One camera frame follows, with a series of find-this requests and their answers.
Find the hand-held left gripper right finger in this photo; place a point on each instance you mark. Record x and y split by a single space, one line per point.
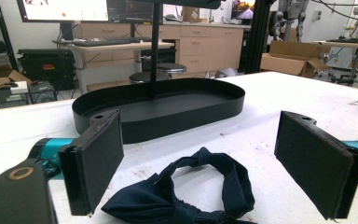
313 161

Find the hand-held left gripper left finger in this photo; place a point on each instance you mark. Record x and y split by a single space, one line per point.
99 161

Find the navy blue fabric headband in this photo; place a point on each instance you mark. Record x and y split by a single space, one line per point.
236 186

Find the black oval two-tier tray stand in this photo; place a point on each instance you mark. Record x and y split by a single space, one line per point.
171 109

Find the black electronic device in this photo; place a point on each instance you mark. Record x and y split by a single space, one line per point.
40 91

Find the round black stool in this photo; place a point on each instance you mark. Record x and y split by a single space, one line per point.
171 67
141 77

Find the large open cardboard box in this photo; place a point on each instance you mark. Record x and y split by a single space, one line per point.
292 59

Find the black hard equipment case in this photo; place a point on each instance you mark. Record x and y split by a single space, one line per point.
46 67

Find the small white box device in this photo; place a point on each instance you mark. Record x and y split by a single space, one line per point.
19 87

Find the light wooden desk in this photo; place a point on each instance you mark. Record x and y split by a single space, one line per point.
121 47

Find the black keyboard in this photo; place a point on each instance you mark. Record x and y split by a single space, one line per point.
105 42

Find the beige drawer cabinet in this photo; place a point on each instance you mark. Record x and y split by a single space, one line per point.
199 46

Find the dark-screen monitor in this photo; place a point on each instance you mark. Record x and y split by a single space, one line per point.
130 11

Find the large white-screen monitor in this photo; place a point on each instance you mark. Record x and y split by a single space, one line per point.
74 9

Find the thin black metal stand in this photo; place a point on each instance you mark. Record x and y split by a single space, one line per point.
4 31

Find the small colourful-screen monitor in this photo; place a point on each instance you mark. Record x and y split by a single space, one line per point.
243 9

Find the small cardboard box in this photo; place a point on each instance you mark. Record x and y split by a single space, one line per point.
191 14

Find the black metal frame post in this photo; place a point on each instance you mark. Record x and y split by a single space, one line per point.
259 34

